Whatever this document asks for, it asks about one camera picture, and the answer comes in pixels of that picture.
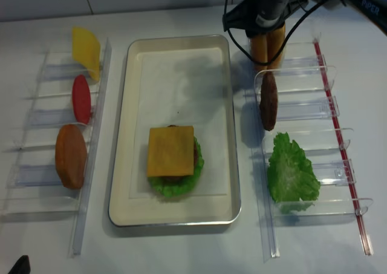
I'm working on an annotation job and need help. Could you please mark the right clear acrylic rack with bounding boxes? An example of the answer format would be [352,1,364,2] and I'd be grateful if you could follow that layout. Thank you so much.
[247,39,373,258]

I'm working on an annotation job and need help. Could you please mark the yellow cheese slice in rack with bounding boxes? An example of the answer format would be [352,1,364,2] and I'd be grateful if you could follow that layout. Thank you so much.
[72,27,100,82]

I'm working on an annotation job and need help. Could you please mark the left clear acrylic rack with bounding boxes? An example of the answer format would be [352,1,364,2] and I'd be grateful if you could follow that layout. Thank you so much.
[1,41,112,256]

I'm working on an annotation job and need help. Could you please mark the brown meat patty in rack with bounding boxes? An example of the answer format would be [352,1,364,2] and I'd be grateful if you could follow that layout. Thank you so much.
[259,71,278,131]

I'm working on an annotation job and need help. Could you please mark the cream rectangular metal tray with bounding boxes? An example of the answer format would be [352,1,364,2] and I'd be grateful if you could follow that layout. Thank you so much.
[108,35,241,227]

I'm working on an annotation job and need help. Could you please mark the clear acrylic rack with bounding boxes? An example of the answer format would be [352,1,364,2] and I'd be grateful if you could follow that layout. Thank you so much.
[247,39,373,258]
[1,41,112,256]

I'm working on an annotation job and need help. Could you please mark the sesame top bun half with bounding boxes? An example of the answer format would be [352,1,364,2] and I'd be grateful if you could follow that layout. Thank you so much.
[267,23,285,70]

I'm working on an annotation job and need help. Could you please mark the green lettuce leaf in rack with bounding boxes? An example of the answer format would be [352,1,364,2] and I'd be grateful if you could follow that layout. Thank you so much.
[267,132,320,203]

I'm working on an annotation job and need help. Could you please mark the green lettuce leaf on stack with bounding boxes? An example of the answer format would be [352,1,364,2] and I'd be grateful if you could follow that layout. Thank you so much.
[148,137,205,198]

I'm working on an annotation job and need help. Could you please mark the black object at corner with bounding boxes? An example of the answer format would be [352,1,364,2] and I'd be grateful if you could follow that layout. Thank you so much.
[8,255,31,274]

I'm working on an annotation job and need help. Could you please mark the red tomato slice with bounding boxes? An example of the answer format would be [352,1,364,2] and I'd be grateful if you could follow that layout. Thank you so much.
[72,74,91,125]

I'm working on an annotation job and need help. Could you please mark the brown bun in left rack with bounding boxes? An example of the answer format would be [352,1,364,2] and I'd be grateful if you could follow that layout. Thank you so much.
[55,124,87,189]

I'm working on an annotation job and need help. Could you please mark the white paper tray liner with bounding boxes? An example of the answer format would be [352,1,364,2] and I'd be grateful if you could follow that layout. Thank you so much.
[129,48,229,198]

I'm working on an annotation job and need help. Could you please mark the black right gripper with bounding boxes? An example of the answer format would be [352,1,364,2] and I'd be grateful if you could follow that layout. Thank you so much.
[223,0,309,37]

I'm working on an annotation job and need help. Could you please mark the left tan bun half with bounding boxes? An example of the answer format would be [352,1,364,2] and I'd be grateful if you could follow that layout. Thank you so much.
[250,34,268,63]

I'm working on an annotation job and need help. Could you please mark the orange cheese slice on stack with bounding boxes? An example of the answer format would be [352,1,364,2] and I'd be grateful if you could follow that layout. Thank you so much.
[147,126,194,178]

